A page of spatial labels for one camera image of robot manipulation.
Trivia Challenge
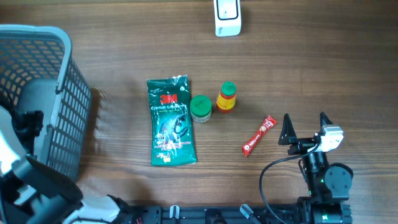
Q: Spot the grey plastic mesh basket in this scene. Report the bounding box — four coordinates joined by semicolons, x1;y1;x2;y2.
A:
1;24;91;180

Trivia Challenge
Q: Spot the green 3M gloves packet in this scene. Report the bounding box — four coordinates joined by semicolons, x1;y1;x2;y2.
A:
147;75;197;166

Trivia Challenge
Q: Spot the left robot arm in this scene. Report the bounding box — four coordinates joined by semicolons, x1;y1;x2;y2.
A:
1;95;135;223

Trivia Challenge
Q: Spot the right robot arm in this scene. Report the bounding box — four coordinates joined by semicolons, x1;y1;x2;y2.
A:
278;113;353;223

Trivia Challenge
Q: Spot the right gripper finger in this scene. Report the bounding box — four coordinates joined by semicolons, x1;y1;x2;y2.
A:
320;112;333;128
278;113;297;146

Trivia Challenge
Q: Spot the yellow bottle green cap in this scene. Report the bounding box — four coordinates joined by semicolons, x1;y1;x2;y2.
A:
216;81;236;113

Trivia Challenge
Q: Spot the green lid small jar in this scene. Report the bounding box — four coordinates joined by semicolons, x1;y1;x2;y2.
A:
190;95;212;123

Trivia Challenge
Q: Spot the white barcode scanner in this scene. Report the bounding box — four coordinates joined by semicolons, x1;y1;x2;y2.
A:
213;0;242;37

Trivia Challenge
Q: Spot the red Nescafe stick sachet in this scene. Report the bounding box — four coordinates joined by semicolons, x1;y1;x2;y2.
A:
241;116;277;157

